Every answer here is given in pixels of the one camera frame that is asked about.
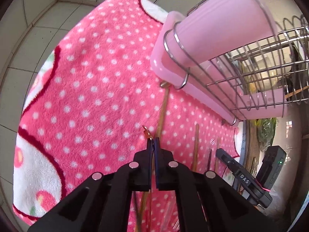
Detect clear plastic spoon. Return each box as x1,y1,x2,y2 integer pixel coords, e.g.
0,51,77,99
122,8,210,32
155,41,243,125
160,138,216,231

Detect bagged green vegetables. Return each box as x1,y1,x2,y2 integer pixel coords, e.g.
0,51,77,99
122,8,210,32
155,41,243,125
256,117,277,152

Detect pink polka dot towel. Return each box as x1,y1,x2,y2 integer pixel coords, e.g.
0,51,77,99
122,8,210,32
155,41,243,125
13,0,238,225

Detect pink drip tray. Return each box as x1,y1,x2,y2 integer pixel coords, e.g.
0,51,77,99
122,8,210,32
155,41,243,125
150,12,288,126

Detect pink utensil cup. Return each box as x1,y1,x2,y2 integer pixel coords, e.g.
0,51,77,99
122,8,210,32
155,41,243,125
166,0,278,67

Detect chrome wire dish rack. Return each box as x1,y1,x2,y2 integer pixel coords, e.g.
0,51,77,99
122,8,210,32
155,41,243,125
151,0,308,125

